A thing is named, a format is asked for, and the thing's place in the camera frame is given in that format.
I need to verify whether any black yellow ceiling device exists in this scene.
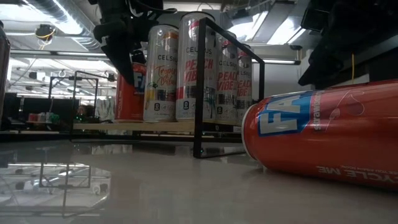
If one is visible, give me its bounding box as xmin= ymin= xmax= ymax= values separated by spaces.
xmin=34 ymin=24 xmax=57 ymax=40

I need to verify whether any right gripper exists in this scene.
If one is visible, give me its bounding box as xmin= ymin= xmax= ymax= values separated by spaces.
xmin=297 ymin=0 xmax=398 ymax=87

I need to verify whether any ceiling light tube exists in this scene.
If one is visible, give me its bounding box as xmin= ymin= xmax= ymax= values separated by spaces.
xmin=9 ymin=50 xmax=109 ymax=59
xmin=252 ymin=58 xmax=302 ymax=65

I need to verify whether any silver ventilation duct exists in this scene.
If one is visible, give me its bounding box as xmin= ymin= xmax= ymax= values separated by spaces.
xmin=26 ymin=0 xmax=105 ymax=53

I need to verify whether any wooden shelf with black frame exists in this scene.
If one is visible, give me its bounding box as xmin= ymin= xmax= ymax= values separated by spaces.
xmin=70 ymin=17 xmax=266 ymax=159

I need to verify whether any white plastic sheet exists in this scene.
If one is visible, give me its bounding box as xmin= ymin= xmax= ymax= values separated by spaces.
xmin=95 ymin=96 xmax=116 ymax=122

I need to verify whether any black partition panel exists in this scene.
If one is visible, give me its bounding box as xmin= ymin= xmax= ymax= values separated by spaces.
xmin=2 ymin=92 xmax=78 ymax=125

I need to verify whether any ceiling light panel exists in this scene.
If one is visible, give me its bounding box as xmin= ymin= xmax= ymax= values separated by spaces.
xmin=226 ymin=9 xmax=312 ymax=46

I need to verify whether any red Fanta strawberry can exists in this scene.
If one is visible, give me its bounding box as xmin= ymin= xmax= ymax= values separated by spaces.
xmin=114 ymin=62 xmax=147 ymax=123
xmin=241 ymin=79 xmax=398 ymax=191

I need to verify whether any silver can with red print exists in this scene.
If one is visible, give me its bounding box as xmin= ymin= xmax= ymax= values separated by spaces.
xmin=0 ymin=20 xmax=12 ymax=128

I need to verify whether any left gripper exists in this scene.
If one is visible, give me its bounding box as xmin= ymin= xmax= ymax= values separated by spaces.
xmin=88 ymin=0 xmax=165 ymax=85

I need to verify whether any person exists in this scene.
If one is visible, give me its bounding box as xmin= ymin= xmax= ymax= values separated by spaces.
xmin=76 ymin=105 xmax=88 ymax=121

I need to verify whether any Celsius Tropical Vibe can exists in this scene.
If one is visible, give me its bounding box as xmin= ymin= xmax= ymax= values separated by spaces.
xmin=142 ymin=24 xmax=180 ymax=123

